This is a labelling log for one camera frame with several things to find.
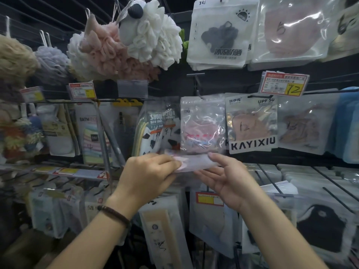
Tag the person's right hand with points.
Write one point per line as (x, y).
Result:
(235, 184)

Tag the person's left hand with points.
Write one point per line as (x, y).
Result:
(145, 179)

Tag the clear packet pink mask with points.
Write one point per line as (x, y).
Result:
(203, 123)
(196, 163)

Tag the row of translucent mask packets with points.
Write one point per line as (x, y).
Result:
(213, 226)

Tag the row of cream mask packets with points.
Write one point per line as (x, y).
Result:
(162, 235)

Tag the grey packet pink mask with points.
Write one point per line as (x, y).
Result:
(251, 126)

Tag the white packet beige mask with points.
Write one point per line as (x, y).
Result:
(305, 126)

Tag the white packet grey mask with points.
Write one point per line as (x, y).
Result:
(221, 36)

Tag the glossy packet pink mask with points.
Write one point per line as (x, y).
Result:
(291, 30)

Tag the cream line-drawing mask packet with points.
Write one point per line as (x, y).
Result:
(345, 27)

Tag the person's left forearm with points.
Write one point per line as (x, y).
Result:
(92, 243)

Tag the person's right forearm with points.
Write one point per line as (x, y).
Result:
(280, 238)

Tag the red yellow price tag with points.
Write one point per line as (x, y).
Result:
(209, 198)

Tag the black white towel packet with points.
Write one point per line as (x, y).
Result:
(148, 131)
(171, 128)

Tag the row of clear long packets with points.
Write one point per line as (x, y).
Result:
(123, 131)

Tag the pastel striped towel packet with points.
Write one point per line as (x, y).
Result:
(91, 137)

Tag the clear tag holder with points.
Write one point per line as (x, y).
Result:
(132, 89)

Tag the white bath mitt packet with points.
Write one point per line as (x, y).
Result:
(59, 134)

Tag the row of small white packets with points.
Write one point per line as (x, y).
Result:
(53, 212)

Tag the pink bath sponge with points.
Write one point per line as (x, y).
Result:
(106, 53)

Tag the multicoloured bath sponge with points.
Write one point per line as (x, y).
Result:
(19, 140)

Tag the white bath sponge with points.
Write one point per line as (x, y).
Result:
(75, 58)

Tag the green fluffy item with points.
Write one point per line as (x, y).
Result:
(184, 44)

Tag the white fluffy item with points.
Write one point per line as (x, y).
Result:
(154, 39)

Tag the grey bath sponge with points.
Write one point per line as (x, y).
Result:
(52, 67)

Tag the beige bath sponge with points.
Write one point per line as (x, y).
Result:
(16, 61)

